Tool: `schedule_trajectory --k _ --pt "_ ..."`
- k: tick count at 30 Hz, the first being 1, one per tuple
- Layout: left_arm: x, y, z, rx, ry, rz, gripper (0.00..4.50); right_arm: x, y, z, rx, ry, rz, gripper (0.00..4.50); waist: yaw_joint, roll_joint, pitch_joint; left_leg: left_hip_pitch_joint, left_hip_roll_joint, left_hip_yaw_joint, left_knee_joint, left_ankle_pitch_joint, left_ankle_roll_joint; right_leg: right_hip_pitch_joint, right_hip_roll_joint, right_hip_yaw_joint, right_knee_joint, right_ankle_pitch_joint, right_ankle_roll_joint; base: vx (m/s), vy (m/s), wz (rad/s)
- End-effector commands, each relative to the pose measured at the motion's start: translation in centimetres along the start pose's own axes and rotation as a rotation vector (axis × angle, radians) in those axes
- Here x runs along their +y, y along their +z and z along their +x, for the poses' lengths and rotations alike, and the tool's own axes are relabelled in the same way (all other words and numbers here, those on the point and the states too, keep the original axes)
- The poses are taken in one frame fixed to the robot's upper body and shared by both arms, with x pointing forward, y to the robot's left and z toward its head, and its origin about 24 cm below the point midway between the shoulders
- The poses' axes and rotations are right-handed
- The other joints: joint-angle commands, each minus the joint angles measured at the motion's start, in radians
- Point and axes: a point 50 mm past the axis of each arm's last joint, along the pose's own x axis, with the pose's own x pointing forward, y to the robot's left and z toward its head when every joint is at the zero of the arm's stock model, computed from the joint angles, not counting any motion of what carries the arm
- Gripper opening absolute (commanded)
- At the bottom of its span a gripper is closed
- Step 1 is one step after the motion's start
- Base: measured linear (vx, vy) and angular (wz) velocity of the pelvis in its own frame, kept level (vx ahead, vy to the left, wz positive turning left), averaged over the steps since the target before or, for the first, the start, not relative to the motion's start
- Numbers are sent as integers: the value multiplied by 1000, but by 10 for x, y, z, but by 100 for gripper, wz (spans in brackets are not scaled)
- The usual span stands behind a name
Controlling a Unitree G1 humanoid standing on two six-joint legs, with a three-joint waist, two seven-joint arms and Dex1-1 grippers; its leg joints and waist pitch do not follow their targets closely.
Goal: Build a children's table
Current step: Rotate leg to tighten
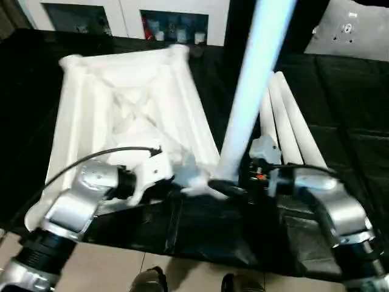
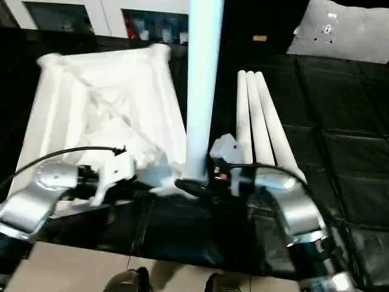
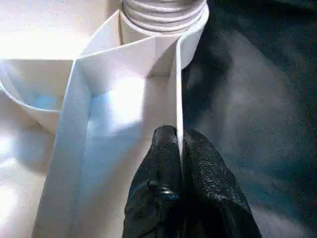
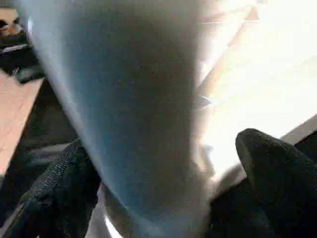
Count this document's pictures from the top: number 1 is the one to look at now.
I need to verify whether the white plastic table top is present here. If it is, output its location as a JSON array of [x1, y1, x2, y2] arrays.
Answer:
[[24, 44, 229, 232]]

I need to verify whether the white plastic table leg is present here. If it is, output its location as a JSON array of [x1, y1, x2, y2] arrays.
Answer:
[[282, 88, 329, 170], [212, 0, 299, 183], [259, 89, 279, 144], [269, 70, 305, 165]]

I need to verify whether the dark left robot foot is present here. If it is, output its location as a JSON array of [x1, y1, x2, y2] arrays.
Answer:
[[132, 266, 167, 292]]

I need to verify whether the black work mat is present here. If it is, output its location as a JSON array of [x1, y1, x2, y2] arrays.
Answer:
[[0, 29, 389, 277]]

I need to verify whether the white glass-door cabinet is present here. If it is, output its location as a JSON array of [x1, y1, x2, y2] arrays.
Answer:
[[29, 0, 230, 47]]

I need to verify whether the grey printed cushion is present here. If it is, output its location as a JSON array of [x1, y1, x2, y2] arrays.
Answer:
[[303, 0, 389, 58]]

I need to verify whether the brown curtain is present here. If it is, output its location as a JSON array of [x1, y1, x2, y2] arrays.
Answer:
[[0, 0, 31, 40]]

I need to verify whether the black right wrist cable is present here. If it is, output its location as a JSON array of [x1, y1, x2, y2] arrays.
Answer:
[[269, 163, 338, 176]]

